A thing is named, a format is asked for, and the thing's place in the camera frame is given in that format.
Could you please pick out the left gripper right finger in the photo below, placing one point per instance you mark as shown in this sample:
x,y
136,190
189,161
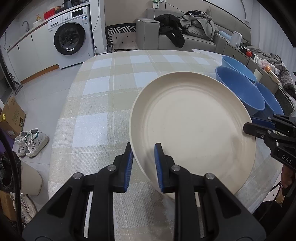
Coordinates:
x,y
204,208

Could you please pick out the cream chair seat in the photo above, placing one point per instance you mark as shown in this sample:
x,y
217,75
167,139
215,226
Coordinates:
x,y
31,181

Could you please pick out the red box on counter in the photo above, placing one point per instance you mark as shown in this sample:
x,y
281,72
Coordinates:
x,y
49,13

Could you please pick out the white washing machine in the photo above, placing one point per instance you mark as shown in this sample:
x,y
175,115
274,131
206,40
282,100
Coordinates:
x,y
72,37

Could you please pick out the white kitchen cabinet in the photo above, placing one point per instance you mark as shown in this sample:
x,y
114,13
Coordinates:
x,y
28,53

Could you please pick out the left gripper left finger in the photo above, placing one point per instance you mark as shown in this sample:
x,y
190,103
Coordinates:
x,y
82,209

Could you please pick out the plastic bottle on floor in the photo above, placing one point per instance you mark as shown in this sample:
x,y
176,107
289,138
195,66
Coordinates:
x,y
95,50

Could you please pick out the grey sofa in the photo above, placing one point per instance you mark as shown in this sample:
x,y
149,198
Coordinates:
x,y
148,36

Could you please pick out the kitchen faucet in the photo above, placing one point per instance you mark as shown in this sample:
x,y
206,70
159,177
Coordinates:
x,y
27,28

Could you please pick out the grey jacket pile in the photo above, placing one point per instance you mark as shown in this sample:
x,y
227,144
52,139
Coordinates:
x,y
198,24

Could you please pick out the white marble coffee table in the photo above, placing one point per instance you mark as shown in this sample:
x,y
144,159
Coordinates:
x,y
208,53

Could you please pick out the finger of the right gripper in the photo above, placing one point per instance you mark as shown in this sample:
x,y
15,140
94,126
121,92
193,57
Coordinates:
x,y
259,131
262,122

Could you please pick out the white sneaker pair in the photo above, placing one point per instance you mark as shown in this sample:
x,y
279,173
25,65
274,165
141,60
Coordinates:
x,y
30,143

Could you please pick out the cardboard box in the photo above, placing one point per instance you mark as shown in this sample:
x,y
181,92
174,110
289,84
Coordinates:
x,y
12,118

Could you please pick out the large cream plate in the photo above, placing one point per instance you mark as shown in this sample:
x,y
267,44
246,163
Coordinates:
x,y
199,123

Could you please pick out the plaid tablecloth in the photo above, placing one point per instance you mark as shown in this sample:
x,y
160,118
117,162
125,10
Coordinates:
x,y
93,129

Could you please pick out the grey side cabinet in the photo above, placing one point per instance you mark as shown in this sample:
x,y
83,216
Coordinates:
x,y
275,75

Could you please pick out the black jacket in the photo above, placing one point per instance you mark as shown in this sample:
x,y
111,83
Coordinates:
x,y
169,26

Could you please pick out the blue bowl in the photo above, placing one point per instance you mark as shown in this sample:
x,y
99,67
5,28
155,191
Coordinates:
x,y
245,90
272,106
238,66

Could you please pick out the person's right hand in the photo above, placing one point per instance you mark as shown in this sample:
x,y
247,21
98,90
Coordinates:
x,y
287,178

